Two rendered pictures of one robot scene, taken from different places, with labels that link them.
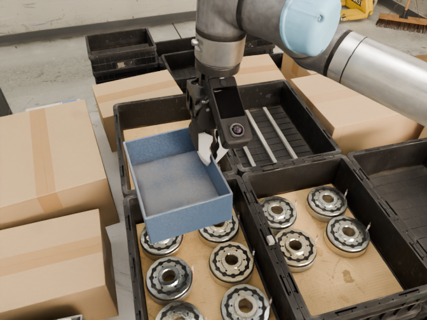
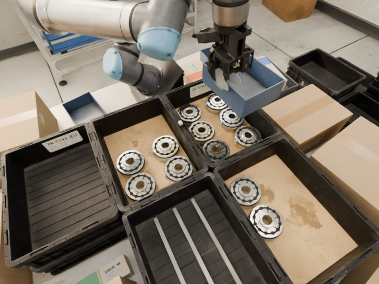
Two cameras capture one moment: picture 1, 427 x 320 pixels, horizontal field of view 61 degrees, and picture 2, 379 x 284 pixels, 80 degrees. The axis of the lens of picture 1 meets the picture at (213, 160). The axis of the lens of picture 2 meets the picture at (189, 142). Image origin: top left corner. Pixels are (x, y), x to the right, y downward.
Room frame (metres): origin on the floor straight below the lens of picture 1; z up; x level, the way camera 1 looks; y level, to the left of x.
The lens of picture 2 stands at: (0.97, -0.20, 1.57)
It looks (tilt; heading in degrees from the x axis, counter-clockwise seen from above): 54 degrees down; 169
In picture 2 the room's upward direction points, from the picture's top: 3 degrees counter-clockwise
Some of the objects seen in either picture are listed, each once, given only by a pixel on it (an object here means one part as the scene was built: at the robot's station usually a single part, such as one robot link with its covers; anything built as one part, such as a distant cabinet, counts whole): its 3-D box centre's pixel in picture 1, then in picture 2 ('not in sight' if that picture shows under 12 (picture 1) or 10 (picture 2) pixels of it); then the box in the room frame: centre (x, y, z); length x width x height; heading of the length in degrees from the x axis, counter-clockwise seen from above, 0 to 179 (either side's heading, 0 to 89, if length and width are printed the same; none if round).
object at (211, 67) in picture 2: not in sight; (216, 65); (0.50, -0.02, 1.20); 0.05 x 0.02 x 0.09; 107
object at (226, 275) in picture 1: (231, 261); (201, 131); (0.44, -0.04, 0.86); 0.10 x 0.10 x 0.01
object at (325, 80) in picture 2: not in sight; (312, 93); (-0.08, 0.96, 0.37); 0.40 x 0.30 x 0.45; 18
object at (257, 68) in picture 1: (240, 87); not in sight; (1.29, -0.11, 0.78); 0.30 x 0.22 x 0.16; 103
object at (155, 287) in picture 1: (169, 277); (232, 116); (0.40, 0.10, 0.86); 0.10 x 0.10 x 0.01
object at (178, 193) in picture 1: (175, 178); (240, 80); (0.46, 0.07, 1.11); 0.20 x 0.15 x 0.07; 20
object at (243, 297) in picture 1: (245, 306); (189, 111); (0.33, -0.07, 0.86); 0.05 x 0.05 x 0.01
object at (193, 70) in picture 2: not in sight; (195, 76); (-0.05, 0.05, 0.74); 0.16 x 0.12 x 0.07; 14
